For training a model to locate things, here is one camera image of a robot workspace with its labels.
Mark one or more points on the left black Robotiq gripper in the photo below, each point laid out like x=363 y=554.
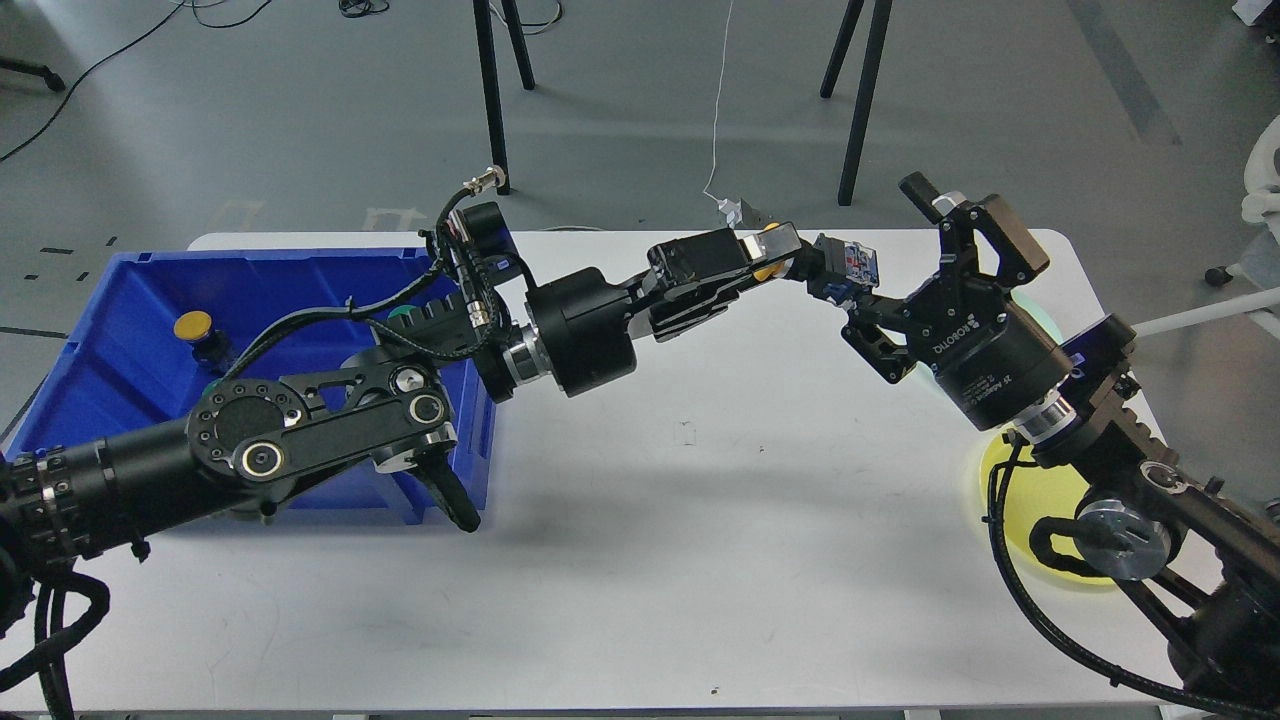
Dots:
x=582 y=319

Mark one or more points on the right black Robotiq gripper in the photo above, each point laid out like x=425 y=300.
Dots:
x=987 y=354

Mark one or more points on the yellow push button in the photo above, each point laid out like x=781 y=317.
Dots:
x=835 y=271
x=208 y=345

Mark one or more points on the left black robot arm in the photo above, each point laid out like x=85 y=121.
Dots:
x=323 y=388

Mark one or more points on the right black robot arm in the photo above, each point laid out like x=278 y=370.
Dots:
x=1200 y=570

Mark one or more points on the pale green plate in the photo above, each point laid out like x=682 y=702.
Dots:
x=1040 y=315

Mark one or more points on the yellow plate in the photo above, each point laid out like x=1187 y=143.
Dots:
x=1036 y=493

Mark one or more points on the black stand legs right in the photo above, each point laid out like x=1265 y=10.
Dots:
x=879 y=23

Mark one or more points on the black stand legs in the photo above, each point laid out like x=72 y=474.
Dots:
x=879 y=23
x=487 y=51

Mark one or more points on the white office chair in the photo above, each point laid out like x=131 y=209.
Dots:
x=1258 y=263

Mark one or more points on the black stand legs left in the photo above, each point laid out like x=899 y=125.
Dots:
x=487 y=51

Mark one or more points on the blue plastic bin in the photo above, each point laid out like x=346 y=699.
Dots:
x=123 y=369

